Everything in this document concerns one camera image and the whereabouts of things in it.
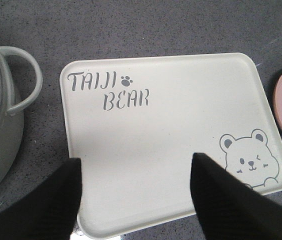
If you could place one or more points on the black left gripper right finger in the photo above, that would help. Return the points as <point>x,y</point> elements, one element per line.
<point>229,210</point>

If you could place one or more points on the cream bear serving tray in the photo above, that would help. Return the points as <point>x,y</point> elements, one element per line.
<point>135,123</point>

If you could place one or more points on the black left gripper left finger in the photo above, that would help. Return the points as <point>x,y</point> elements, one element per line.
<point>48,212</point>

